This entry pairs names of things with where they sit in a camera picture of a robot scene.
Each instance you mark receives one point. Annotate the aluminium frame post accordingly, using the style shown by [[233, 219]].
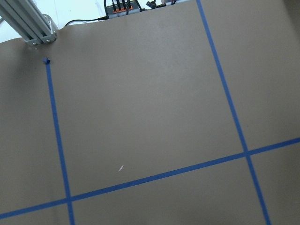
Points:
[[26, 19]]

